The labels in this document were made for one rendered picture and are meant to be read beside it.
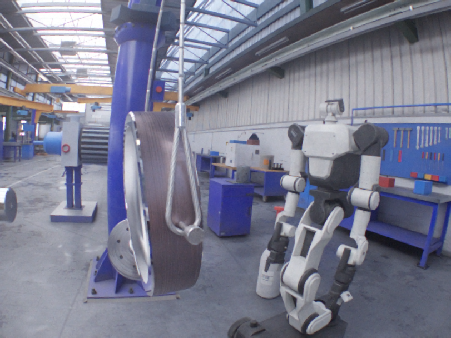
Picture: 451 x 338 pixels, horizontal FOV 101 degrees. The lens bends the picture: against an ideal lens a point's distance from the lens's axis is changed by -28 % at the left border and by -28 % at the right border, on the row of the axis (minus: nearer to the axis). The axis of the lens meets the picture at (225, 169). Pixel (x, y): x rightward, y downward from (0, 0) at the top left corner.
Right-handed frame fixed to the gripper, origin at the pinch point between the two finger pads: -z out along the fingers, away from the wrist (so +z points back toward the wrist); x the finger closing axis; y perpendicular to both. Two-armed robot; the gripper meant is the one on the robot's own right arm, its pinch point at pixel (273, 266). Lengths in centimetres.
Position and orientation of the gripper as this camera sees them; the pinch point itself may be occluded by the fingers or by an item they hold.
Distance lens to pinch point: 149.8
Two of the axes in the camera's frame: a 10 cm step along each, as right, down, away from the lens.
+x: -8.2, -2.1, -5.3
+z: 2.4, -9.7, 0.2
